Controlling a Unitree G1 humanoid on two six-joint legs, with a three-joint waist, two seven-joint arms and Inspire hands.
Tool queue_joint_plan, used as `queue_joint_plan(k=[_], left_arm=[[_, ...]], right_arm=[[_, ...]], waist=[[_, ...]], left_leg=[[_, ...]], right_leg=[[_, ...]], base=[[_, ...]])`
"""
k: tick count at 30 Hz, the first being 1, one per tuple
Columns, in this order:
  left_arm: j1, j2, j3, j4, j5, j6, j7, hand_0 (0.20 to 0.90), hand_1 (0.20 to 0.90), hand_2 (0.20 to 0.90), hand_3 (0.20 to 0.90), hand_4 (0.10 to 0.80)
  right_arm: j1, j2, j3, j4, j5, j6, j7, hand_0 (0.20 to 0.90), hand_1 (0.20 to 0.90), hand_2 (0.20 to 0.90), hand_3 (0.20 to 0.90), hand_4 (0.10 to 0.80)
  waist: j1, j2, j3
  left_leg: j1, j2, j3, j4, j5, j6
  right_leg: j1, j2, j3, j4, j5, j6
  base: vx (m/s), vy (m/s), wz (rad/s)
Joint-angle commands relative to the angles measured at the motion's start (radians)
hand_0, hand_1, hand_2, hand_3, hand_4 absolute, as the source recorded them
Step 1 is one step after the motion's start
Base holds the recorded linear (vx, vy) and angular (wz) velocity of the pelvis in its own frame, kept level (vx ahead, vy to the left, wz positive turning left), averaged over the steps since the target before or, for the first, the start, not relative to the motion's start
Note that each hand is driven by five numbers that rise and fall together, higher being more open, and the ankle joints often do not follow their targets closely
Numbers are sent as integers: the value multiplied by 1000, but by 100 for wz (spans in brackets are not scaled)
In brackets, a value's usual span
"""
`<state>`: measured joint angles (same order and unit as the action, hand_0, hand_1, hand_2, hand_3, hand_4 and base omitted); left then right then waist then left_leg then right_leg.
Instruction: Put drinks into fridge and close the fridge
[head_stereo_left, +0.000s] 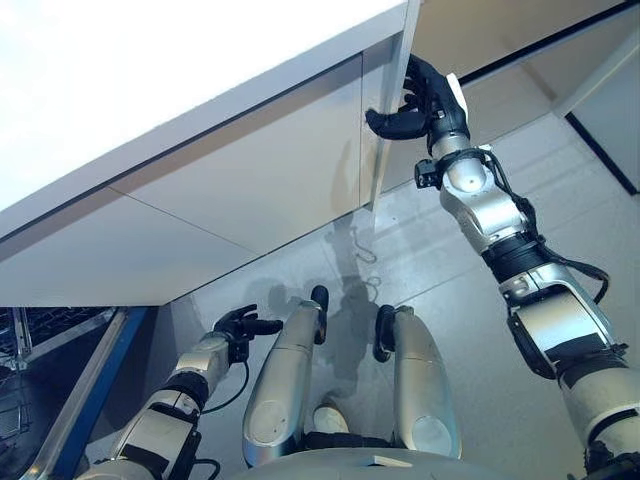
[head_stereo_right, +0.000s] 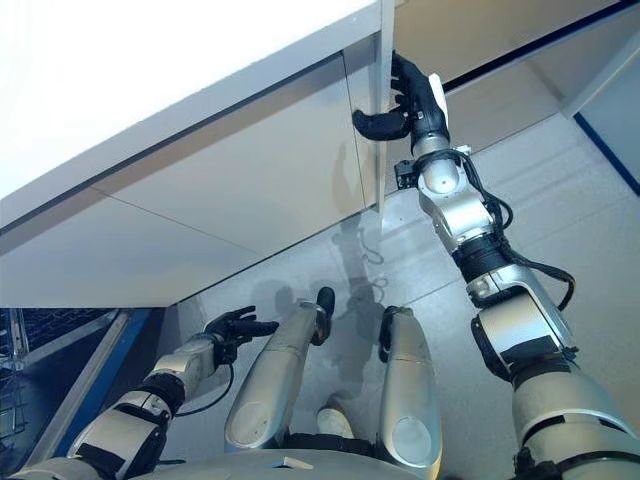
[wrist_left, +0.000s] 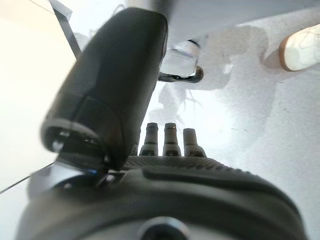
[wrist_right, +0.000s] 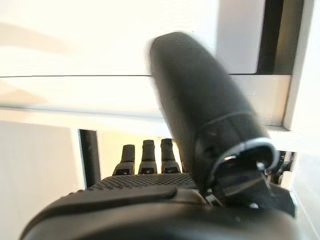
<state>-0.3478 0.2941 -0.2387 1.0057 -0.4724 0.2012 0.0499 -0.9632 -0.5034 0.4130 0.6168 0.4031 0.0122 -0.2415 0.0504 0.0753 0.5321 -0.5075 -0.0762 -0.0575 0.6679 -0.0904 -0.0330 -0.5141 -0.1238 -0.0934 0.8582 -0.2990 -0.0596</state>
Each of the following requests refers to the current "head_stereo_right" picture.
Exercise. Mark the grey robot torso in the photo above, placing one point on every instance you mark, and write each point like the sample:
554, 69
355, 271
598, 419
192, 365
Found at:
280, 467

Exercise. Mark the silver robot leg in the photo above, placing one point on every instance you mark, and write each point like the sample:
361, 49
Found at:
275, 375
410, 390

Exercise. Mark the blue grey frame panel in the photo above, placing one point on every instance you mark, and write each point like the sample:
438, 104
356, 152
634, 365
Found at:
145, 340

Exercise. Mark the black left robot foot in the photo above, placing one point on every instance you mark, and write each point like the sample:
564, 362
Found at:
326, 299

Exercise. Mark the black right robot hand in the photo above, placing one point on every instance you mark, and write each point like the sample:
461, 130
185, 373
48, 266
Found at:
420, 110

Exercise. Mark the black robot foot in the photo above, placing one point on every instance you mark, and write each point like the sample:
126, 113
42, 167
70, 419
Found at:
385, 335
326, 299

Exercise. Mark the tall white cabinet panel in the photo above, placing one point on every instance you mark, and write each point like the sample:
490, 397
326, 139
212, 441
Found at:
386, 190

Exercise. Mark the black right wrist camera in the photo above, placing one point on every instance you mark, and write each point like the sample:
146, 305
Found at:
405, 175

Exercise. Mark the silver right robot leg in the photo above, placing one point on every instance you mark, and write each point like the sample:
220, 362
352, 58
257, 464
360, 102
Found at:
410, 390

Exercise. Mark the grey tall side cabinet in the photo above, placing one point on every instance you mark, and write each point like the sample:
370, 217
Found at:
615, 75

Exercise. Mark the stainless steel fridge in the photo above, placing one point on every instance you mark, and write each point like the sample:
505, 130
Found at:
500, 115

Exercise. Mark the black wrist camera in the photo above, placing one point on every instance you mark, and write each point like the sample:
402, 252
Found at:
225, 350
405, 175

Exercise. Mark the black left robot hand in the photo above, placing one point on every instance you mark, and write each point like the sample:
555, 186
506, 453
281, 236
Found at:
235, 327

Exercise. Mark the silver left robot leg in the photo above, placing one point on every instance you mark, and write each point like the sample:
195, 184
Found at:
275, 375

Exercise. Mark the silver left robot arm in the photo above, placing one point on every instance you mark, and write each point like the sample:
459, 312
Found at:
185, 360

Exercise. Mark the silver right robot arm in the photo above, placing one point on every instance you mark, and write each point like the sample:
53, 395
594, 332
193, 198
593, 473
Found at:
455, 205

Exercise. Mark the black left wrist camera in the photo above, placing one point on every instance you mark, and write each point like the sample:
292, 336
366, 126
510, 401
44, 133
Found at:
225, 350

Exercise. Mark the black right robot foot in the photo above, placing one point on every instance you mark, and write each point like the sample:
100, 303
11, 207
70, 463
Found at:
385, 335

